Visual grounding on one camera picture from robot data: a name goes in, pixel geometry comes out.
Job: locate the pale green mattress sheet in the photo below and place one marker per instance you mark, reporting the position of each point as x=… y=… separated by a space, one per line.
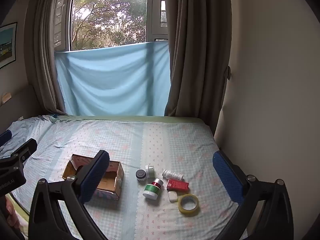
x=125 y=118

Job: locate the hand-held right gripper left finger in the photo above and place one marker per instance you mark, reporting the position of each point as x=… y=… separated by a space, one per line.
x=95 y=177

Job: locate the small red carton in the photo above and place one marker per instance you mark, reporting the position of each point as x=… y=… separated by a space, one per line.
x=177 y=185

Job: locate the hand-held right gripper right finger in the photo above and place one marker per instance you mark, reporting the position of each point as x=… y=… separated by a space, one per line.
x=227 y=177

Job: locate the red jar with silver lid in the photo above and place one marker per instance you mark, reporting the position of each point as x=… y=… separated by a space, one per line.
x=158 y=183

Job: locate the checked floral bed sheet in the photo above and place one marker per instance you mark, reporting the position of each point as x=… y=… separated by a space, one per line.
x=162 y=142

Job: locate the light blue pillow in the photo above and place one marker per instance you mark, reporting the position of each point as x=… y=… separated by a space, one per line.
x=22 y=127

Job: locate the clear tape roll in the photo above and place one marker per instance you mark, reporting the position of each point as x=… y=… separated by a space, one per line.
x=180 y=205

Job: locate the white jar with green label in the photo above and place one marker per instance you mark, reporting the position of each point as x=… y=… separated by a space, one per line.
x=151 y=191

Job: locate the brown curtain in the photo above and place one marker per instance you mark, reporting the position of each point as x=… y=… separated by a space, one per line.
x=42 y=55
x=197 y=55

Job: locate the window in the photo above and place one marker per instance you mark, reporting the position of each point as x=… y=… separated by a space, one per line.
x=112 y=17

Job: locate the light blue hanging cloth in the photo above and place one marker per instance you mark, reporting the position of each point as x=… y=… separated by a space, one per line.
x=112 y=80

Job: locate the wall poster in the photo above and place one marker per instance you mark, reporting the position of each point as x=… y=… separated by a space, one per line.
x=7 y=45

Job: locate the beige wall tag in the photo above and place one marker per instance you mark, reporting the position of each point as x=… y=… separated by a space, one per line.
x=6 y=97

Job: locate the white pill bottle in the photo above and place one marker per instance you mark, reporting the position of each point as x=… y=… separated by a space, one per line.
x=172 y=175

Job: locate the cardboard box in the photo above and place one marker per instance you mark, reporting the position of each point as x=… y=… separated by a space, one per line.
x=110 y=180

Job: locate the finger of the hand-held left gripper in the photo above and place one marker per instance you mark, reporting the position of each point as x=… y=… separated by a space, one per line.
x=5 y=137
x=26 y=147

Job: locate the pale green jar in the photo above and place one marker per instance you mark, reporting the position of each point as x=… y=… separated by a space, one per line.
x=150 y=172

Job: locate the small dark jar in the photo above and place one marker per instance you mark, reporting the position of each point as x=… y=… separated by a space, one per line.
x=140 y=175

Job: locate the person's left hand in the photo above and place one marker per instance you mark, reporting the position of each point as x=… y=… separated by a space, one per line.
x=11 y=215

